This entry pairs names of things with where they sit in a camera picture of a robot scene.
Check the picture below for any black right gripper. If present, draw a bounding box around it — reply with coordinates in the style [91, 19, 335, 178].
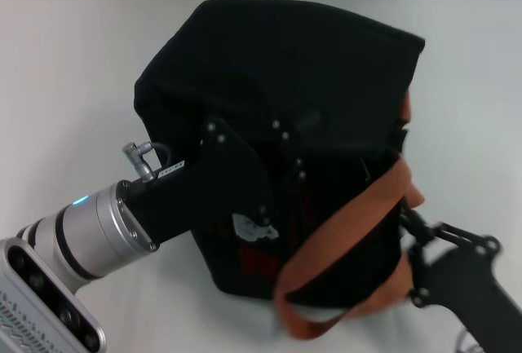
[401, 207, 522, 353]

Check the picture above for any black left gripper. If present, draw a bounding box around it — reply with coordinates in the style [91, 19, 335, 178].
[116, 109, 324, 251]

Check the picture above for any black fabric food bag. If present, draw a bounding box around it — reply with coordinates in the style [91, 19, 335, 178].
[133, 0, 427, 340]

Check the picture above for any silver plug with grey cable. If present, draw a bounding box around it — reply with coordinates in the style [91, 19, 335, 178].
[122, 141, 171, 183]

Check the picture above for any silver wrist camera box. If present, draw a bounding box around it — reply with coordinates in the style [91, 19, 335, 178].
[0, 237, 108, 353]

